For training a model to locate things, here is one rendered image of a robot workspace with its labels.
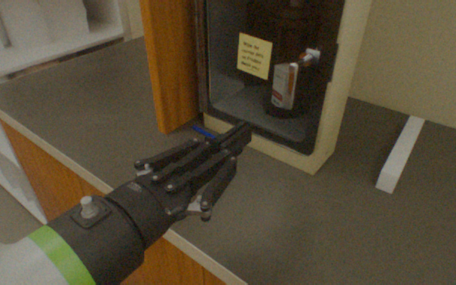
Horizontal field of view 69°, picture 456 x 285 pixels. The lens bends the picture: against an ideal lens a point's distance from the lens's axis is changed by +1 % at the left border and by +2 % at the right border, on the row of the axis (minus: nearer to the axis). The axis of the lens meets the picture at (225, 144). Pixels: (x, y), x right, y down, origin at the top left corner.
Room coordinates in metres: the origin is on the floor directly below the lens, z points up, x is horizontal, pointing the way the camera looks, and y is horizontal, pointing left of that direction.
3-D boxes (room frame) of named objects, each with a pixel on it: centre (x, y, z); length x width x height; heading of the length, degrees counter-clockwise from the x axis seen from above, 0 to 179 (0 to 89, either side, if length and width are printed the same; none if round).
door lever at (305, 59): (0.54, -0.13, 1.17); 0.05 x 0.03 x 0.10; 142
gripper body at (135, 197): (0.27, 0.09, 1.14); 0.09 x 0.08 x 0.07; 142
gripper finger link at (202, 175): (0.32, 0.03, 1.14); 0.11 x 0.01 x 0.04; 139
